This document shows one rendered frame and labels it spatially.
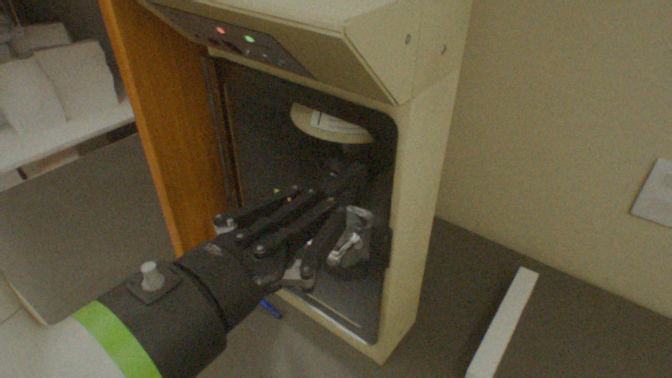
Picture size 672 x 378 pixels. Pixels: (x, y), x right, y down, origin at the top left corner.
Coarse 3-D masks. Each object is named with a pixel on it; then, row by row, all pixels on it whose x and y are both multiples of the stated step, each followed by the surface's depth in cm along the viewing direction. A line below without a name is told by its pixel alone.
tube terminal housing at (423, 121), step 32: (448, 0) 42; (448, 32) 44; (256, 64) 56; (416, 64) 42; (448, 64) 47; (352, 96) 48; (416, 96) 44; (448, 96) 51; (416, 128) 47; (448, 128) 55; (416, 160) 51; (416, 192) 55; (416, 224) 59; (416, 256) 65; (384, 288) 61; (416, 288) 71; (320, 320) 77; (384, 320) 65; (384, 352) 70
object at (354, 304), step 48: (240, 96) 59; (288, 96) 53; (240, 144) 65; (288, 144) 57; (336, 144) 51; (384, 144) 47; (240, 192) 71; (384, 192) 50; (384, 240) 54; (288, 288) 77; (336, 288) 67
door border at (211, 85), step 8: (208, 64) 60; (208, 72) 61; (208, 80) 62; (216, 80) 61; (208, 88) 62; (216, 88) 62; (216, 96) 62; (216, 104) 63; (216, 112) 64; (216, 120) 65; (224, 128) 65; (224, 136) 66; (224, 144) 67; (224, 152) 68; (224, 160) 70; (232, 168) 69; (224, 176) 71; (232, 176) 70; (232, 184) 72; (232, 192) 73; (232, 200) 74
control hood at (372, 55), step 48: (144, 0) 48; (192, 0) 40; (240, 0) 36; (288, 0) 35; (336, 0) 35; (384, 0) 35; (288, 48) 40; (336, 48) 34; (384, 48) 36; (384, 96) 40
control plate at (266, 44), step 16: (176, 16) 48; (192, 16) 45; (192, 32) 52; (208, 32) 48; (240, 32) 42; (256, 32) 40; (224, 48) 52; (240, 48) 48; (256, 48) 45; (272, 48) 42; (272, 64) 48; (288, 64) 45
